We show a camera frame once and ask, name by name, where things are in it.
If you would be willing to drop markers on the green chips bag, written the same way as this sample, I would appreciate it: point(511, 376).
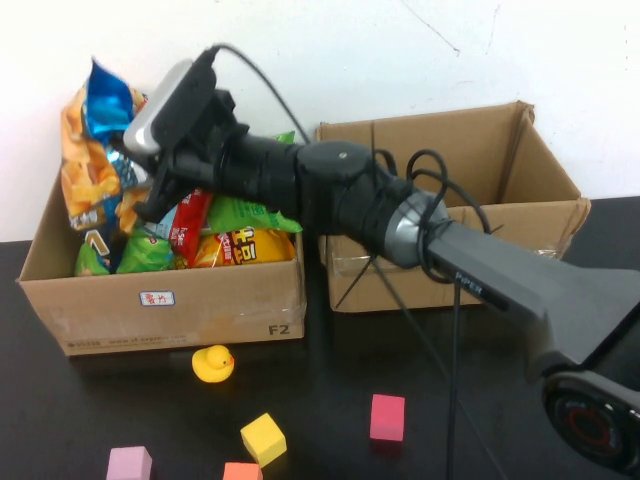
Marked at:
point(145, 250)

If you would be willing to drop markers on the red white snack bag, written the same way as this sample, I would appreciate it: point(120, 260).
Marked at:
point(192, 225)

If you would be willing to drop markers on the yellow foam cube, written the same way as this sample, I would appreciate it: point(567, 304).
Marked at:
point(262, 440)

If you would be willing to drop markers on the yellow rubber duck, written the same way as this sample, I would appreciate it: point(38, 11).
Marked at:
point(212, 365)

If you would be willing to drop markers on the yellow snack bag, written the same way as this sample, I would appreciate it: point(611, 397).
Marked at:
point(270, 247)

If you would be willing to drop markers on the pink foam cube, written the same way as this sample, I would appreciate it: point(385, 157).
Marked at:
point(387, 417)

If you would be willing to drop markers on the blue orange snack bag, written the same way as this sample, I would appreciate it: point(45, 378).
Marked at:
point(87, 170)

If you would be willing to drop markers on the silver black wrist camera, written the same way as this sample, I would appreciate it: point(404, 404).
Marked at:
point(150, 125)

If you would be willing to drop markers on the purple foam cube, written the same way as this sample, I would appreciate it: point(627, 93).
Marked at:
point(129, 465)

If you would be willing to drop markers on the cardboard box with clear tape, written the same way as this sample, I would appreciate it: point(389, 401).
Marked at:
point(525, 165)

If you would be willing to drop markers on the green snack bag dark print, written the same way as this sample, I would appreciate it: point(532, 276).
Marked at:
point(250, 212)

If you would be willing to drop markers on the white blue-bordered label sticker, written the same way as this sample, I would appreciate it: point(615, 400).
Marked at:
point(157, 299)

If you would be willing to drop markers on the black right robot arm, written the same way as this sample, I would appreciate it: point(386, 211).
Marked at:
point(500, 275)

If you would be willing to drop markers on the orange foam cube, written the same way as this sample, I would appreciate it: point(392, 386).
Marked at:
point(242, 472)

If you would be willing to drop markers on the cardboard box marked F2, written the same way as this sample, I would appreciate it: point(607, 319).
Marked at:
point(150, 325)

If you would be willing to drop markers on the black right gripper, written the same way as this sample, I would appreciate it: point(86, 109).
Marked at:
point(210, 155)

